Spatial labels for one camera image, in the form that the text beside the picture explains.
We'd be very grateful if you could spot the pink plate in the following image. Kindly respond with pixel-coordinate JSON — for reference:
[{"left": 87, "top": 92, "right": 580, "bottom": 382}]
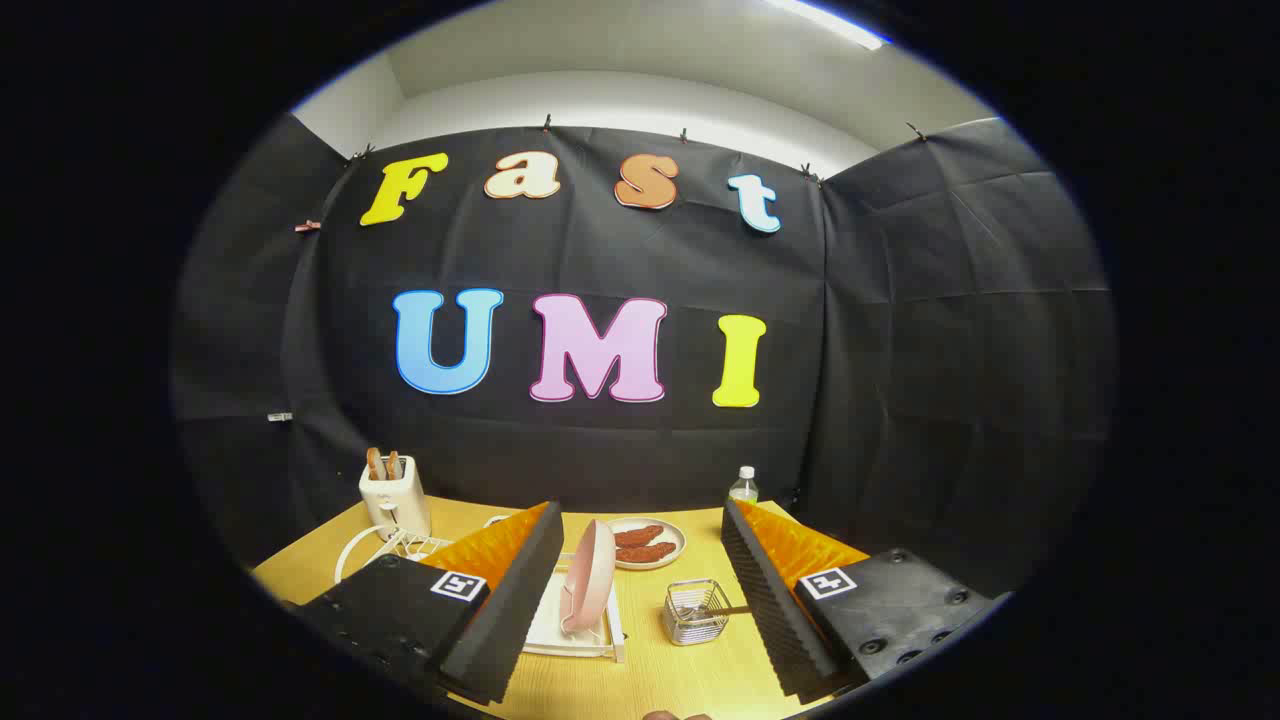
[{"left": 560, "top": 518, "right": 618, "bottom": 634}]

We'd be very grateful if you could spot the white wire dish rack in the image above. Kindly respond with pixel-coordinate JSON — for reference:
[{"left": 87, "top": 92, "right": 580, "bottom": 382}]
[{"left": 335, "top": 515, "right": 626, "bottom": 663}]

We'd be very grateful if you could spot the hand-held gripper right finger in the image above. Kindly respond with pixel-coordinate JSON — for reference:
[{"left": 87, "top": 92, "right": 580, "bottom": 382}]
[{"left": 720, "top": 498, "right": 1001, "bottom": 704}]

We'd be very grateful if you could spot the silver wire basket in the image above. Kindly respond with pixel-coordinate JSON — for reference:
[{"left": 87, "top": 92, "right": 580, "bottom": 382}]
[{"left": 662, "top": 578, "right": 733, "bottom": 647}]

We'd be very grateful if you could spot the black backdrop cloth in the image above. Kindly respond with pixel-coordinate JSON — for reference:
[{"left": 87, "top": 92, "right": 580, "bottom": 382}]
[{"left": 170, "top": 113, "right": 1116, "bottom": 601}]

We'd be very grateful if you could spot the white toaster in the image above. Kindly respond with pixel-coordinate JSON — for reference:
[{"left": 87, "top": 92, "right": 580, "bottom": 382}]
[{"left": 358, "top": 455, "right": 433, "bottom": 541}]

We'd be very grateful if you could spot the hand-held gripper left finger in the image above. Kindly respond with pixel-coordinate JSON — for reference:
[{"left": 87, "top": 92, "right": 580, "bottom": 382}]
[{"left": 290, "top": 500, "right": 566, "bottom": 706}]

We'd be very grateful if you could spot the white plate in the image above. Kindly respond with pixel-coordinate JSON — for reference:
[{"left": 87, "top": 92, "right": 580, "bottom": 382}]
[{"left": 605, "top": 516, "right": 687, "bottom": 571}]

